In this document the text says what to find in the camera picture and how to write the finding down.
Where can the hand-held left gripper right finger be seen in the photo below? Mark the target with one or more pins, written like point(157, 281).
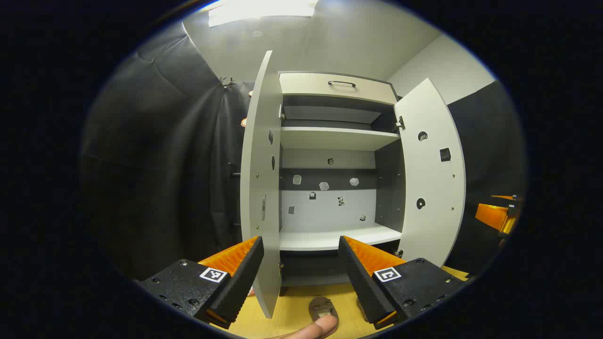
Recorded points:
point(360, 282)

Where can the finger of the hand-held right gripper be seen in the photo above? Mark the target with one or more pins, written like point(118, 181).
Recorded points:
point(490, 215)

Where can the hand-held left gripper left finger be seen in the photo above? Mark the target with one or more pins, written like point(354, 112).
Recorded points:
point(245, 278)

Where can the ceiling light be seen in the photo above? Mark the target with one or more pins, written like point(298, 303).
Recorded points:
point(259, 9)

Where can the white cabinet drawer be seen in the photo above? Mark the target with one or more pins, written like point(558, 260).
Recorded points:
point(306, 87)

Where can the brown shoe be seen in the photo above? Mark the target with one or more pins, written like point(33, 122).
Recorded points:
point(320, 305)

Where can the white shoe cabinet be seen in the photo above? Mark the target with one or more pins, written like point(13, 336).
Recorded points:
point(330, 139)

